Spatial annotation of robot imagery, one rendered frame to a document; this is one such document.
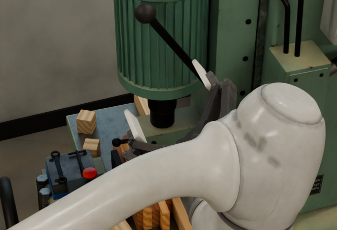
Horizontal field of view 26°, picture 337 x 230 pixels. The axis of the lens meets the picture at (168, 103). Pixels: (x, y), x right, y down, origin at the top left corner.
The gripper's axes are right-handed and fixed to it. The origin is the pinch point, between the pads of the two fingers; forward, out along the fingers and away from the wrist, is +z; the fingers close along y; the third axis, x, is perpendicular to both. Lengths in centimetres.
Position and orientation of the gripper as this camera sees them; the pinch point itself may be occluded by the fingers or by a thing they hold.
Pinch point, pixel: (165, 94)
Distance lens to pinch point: 116.2
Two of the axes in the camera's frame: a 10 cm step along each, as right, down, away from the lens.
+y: 8.0, -5.8, -1.7
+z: -2.9, -6.1, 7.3
